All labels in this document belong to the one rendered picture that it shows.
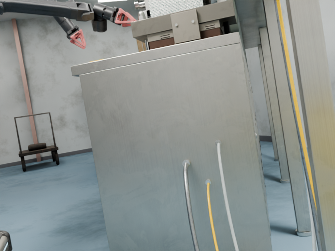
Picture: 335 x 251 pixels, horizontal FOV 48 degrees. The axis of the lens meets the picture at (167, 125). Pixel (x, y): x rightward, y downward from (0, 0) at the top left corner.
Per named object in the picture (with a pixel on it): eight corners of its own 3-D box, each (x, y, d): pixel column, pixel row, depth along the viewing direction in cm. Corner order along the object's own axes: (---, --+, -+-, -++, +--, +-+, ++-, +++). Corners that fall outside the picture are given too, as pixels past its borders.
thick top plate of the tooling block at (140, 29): (144, 43, 162) (142, 29, 162) (237, 23, 152) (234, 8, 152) (132, 37, 146) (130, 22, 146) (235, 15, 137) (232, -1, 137)
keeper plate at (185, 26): (175, 44, 143) (171, 15, 142) (201, 39, 140) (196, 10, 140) (174, 43, 140) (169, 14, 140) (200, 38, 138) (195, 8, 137)
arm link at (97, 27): (81, 14, 162) (78, 3, 168) (83, 36, 171) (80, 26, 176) (108, 12, 166) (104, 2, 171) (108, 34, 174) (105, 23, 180)
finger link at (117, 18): (129, 28, 161) (110, 21, 163) (135, 30, 168) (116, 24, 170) (134, 12, 160) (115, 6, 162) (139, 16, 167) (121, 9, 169)
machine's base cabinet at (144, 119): (201, 168, 395) (188, 87, 391) (262, 160, 380) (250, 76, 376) (113, 286, 150) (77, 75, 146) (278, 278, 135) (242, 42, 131)
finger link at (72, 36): (89, 44, 187) (78, 29, 186) (90, 41, 181) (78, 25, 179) (79, 52, 186) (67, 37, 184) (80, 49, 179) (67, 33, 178)
